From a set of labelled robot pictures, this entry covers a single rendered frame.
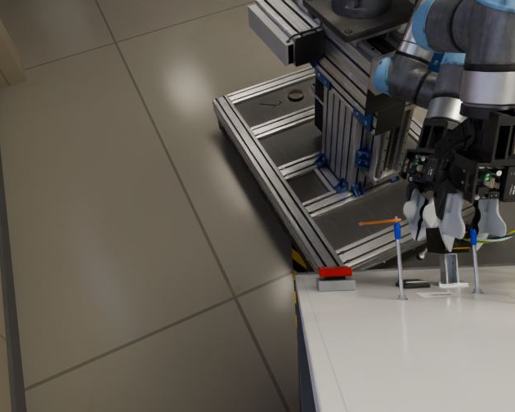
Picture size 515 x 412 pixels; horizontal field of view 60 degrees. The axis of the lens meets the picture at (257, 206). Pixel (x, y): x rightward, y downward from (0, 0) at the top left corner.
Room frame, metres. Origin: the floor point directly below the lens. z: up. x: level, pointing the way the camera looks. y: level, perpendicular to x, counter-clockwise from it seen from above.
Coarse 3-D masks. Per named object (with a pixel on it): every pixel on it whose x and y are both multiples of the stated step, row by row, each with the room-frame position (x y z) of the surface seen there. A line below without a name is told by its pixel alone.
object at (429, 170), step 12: (432, 120) 0.59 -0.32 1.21; (444, 120) 0.58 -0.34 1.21; (420, 132) 0.58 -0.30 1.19; (432, 132) 0.57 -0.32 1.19; (444, 132) 0.57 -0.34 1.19; (420, 144) 0.56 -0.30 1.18; (432, 144) 0.56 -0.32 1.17; (408, 156) 0.56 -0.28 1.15; (420, 156) 0.55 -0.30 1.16; (432, 156) 0.53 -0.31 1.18; (408, 168) 0.54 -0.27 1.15; (420, 168) 0.53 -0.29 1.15; (432, 168) 0.51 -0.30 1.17; (408, 180) 0.52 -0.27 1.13; (420, 180) 0.51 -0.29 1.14; (432, 180) 0.49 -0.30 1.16
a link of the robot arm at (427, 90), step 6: (432, 72) 0.77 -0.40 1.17; (426, 78) 0.75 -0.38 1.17; (432, 78) 0.75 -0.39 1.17; (426, 84) 0.74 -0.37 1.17; (432, 84) 0.74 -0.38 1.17; (420, 90) 0.74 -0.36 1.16; (426, 90) 0.73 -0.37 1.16; (432, 90) 0.73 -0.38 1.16; (420, 96) 0.73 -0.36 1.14; (426, 96) 0.73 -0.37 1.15; (420, 102) 0.73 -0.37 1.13; (426, 102) 0.72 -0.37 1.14; (426, 108) 0.73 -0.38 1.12
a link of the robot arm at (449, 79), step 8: (448, 56) 0.70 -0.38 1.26; (456, 56) 0.68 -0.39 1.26; (464, 56) 0.68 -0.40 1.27; (440, 64) 0.70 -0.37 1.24; (448, 64) 0.68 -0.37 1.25; (456, 64) 0.67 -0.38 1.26; (440, 72) 0.68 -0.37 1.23; (448, 72) 0.67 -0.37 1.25; (456, 72) 0.66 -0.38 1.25; (440, 80) 0.67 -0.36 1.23; (448, 80) 0.65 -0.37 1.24; (456, 80) 0.64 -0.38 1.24; (440, 88) 0.65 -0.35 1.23; (448, 88) 0.64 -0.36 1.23; (456, 88) 0.63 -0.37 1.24; (432, 96) 0.65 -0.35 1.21; (440, 96) 0.63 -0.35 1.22; (448, 96) 0.62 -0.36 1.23; (456, 96) 0.62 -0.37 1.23
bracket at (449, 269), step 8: (440, 256) 0.37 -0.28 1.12; (448, 256) 0.37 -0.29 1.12; (456, 256) 0.36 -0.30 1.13; (440, 264) 0.36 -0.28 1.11; (448, 264) 0.36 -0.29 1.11; (456, 264) 0.35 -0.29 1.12; (448, 272) 0.35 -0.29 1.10; (456, 272) 0.34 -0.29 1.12; (448, 280) 0.34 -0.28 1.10; (456, 280) 0.33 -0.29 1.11
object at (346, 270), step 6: (318, 270) 0.38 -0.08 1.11; (324, 270) 0.36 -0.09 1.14; (330, 270) 0.36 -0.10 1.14; (336, 270) 0.36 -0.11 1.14; (342, 270) 0.36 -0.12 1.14; (348, 270) 0.35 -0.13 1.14; (324, 276) 0.35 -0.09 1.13; (330, 276) 0.35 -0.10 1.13; (336, 276) 0.35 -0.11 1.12; (342, 276) 0.35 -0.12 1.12
